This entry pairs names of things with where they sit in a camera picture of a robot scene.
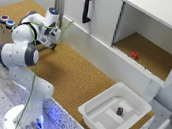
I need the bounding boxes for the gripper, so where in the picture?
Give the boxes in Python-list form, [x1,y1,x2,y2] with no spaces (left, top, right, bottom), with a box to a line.
[37,25,63,49]

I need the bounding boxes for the white cabinet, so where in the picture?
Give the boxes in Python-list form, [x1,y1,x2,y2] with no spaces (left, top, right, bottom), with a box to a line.
[51,0,172,107]

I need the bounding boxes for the green button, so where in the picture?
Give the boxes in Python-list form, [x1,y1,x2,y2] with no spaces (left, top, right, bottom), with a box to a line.
[10,24,19,33]

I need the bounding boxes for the blue button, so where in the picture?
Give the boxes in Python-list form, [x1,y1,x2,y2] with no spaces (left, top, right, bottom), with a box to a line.
[5,18,17,29]

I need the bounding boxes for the white sliding door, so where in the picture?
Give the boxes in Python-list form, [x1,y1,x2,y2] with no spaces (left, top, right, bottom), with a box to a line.
[60,0,125,49]

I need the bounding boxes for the red button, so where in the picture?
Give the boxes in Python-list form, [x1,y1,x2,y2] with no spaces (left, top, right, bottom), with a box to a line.
[0,14,10,24]

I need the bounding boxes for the pink block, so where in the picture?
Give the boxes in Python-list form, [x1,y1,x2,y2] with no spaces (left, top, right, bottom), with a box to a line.
[130,51,140,60]

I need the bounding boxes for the purple block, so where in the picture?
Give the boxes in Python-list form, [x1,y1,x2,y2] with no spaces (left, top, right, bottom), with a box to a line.
[116,106,125,116]

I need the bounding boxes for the white plastic box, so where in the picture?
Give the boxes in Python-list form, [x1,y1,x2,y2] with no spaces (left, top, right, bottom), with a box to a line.
[75,77,156,129]

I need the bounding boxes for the black door handle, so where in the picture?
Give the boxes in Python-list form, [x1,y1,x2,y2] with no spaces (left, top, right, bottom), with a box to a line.
[81,0,95,26]

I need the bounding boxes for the green cable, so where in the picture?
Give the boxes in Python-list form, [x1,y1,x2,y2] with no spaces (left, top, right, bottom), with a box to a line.
[12,14,76,129]

